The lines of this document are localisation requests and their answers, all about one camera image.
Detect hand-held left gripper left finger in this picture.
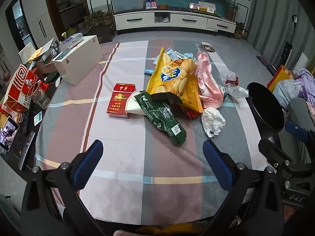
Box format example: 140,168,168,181
21,140,105,236

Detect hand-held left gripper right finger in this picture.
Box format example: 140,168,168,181
202,139,283,236

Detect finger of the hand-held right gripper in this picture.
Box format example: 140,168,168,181
258,138,310,208
285,121,315,143

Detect black trash bin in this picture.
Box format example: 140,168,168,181
246,82,286,139

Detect white tissue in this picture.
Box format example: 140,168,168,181
201,107,226,138

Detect red snack wrapper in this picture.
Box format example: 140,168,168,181
183,108,202,120

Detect red cigarette carton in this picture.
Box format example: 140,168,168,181
106,83,136,120

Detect clear plastic bag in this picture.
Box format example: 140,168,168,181
218,70,249,99

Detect green snack bag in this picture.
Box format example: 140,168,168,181
134,91,187,146

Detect pink plastic bag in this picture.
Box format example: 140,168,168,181
195,50,224,109

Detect yellow potato chip bag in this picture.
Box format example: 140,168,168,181
146,47,204,113

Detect white barcode box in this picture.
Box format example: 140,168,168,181
172,50,187,60

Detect grey sofa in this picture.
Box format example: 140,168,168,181
287,98,315,164

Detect translucent white plastic bag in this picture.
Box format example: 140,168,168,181
273,79,303,109

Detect purple clothes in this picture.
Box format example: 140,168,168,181
294,68,315,104

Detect yellow shopping bag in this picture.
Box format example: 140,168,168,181
267,65,294,92

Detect grey remote control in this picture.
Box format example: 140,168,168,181
18,130,36,171

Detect white panel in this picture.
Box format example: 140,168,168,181
296,52,315,70

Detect black remote control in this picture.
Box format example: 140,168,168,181
22,111,31,135

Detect brown floor mat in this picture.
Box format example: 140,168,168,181
256,55,273,67

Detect smartphone with photo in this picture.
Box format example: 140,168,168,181
0,116,19,152

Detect clear glass cup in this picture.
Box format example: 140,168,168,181
27,81,51,109

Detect black upright vacuum cleaner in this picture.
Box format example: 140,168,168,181
281,15,299,67

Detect white storage box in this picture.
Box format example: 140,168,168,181
52,35,104,86

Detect small potted plant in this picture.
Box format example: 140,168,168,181
233,21,249,40

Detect grey curtain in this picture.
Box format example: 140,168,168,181
246,0,315,59

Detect stack of papers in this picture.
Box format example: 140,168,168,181
18,37,55,65

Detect clear plastic container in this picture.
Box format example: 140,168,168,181
60,32,83,51

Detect dark plant stand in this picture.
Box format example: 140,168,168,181
86,25,116,44

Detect tall potted plant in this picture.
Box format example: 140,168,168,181
225,0,242,22

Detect cluster of potted plants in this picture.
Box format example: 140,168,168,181
85,10,115,30

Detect white television cabinet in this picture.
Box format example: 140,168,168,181
113,6,237,36

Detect white desk calendar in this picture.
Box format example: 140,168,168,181
198,1,217,14

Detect dark wooden display cabinet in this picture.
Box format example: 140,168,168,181
43,0,90,41

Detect clear glass tank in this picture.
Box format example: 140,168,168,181
111,0,146,13

